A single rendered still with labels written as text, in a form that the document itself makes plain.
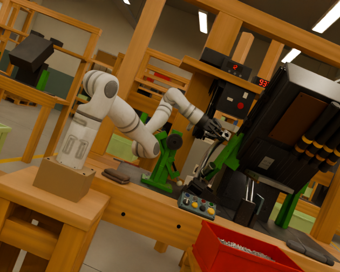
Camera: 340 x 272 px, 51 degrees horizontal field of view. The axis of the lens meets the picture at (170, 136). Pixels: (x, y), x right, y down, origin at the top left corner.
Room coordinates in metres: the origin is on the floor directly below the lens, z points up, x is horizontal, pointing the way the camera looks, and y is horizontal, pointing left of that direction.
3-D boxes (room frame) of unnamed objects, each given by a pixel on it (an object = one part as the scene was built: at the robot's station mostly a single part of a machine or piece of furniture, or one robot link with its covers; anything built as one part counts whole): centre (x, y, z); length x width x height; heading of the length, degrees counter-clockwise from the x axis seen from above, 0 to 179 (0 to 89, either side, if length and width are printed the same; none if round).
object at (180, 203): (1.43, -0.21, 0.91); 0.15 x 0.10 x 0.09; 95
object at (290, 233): (1.74, -0.37, 0.89); 1.10 x 0.42 x 0.02; 95
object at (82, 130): (1.19, 0.28, 1.03); 0.09 x 0.09 x 0.17; 11
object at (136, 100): (2.11, -0.34, 1.23); 1.30 x 0.05 x 0.09; 95
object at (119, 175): (1.43, 0.14, 0.91); 0.10 x 0.08 x 0.03; 73
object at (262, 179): (1.65, -0.46, 1.11); 0.39 x 0.16 x 0.03; 5
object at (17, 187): (1.19, 0.28, 0.83); 0.32 x 0.32 x 0.04; 1
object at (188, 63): (2.00, -0.35, 1.52); 0.90 x 0.25 x 0.04; 95
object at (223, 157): (1.68, -0.30, 1.17); 0.13 x 0.12 x 0.20; 95
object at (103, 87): (1.20, 0.27, 1.19); 0.09 x 0.09 x 0.17; 57
